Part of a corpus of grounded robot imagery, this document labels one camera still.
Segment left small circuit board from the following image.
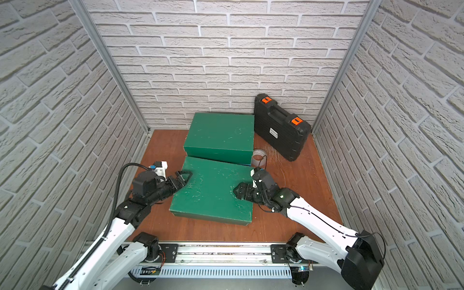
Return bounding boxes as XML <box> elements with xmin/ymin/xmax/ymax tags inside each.
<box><xmin>140</xmin><ymin>267</ymin><xmax>161</xmax><ymax>276</ymax></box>

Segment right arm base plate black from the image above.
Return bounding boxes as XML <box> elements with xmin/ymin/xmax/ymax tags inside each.
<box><xmin>270</xmin><ymin>244</ymin><xmax>312</xmax><ymax>264</ymax></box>

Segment tape roll front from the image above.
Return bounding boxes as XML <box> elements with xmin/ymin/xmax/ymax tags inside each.
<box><xmin>251</xmin><ymin>149</ymin><xmax>267</xmax><ymax>168</ymax></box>

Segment green shoebox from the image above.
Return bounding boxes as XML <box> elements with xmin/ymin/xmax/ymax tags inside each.
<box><xmin>169</xmin><ymin>157</ymin><xmax>253</xmax><ymax>226</ymax></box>
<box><xmin>184</xmin><ymin>112</ymin><xmax>254</xmax><ymax>165</ymax></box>

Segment right aluminium corner post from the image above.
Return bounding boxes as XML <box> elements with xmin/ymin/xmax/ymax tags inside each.
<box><xmin>312</xmin><ymin>0</ymin><xmax>383</xmax><ymax>135</ymax></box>

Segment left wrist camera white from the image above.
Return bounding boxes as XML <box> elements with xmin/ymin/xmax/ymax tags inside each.
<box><xmin>149</xmin><ymin>161</ymin><xmax>168</xmax><ymax>179</ymax></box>

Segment right small circuit board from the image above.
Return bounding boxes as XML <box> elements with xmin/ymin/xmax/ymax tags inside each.
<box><xmin>290</xmin><ymin>265</ymin><xmax>313</xmax><ymax>273</ymax></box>

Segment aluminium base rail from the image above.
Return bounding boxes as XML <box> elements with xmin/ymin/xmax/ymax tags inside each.
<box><xmin>63</xmin><ymin>240</ymin><xmax>385</xmax><ymax>290</ymax></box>

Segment left aluminium corner post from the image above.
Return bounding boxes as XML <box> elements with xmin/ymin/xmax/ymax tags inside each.
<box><xmin>70</xmin><ymin>0</ymin><xmax>150</xmax><ymax>134</ymax></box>

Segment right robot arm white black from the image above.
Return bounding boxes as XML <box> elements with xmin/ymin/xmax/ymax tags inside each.
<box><xmin>233</xmin><ymin>167</ymin><xmax>385</xmax><ymax>290</ymax></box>

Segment left corrugated cable black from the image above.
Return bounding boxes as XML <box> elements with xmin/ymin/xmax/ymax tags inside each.
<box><xmin>52</xmin><ymin>163</ymin><xmax>154</xmax><ymax>290</ymax></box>

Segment right thin cable black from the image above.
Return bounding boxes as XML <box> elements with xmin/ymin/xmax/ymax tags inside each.
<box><xmin>259</xmin><ymin>155</ymin><xmax>387</xmax><ymax>254</ymax></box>

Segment small circuit board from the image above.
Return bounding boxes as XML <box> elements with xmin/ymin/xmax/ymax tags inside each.
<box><xmin>140</xmin><ymin>267</ymin><xmax>161</xmax><ymax>276</ymax></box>
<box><xmin>290</xmin><ymin>265</ymin><xmax>313</xmax><ymax>273</ymax></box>

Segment black tool case orange latches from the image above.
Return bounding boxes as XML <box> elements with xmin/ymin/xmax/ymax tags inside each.
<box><xmin>254</xmin><ymin>94</ymin><xmax>312</xmax><ymax>161</ymax></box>

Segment aluminium corner post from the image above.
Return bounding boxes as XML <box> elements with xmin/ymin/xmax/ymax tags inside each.
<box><xmin>70</xmin><ymin>0</ymin><xmax>150</xmax><ymax>134</ymax></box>
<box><xmin>312</xmin><ymin>0</ymin><xmax>383</xmax><ymax>135</ymax></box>

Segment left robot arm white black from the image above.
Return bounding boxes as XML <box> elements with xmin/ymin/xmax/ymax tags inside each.
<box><xmin>41</xmin><ymin>169</ymin><xmax>193</xmax><ymax>290</ymax></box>

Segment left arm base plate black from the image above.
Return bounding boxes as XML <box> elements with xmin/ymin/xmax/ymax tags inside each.
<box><xmin>153</xmin><ymin>243</ymin><xmax>180</xmax><ymax>263</ymax></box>

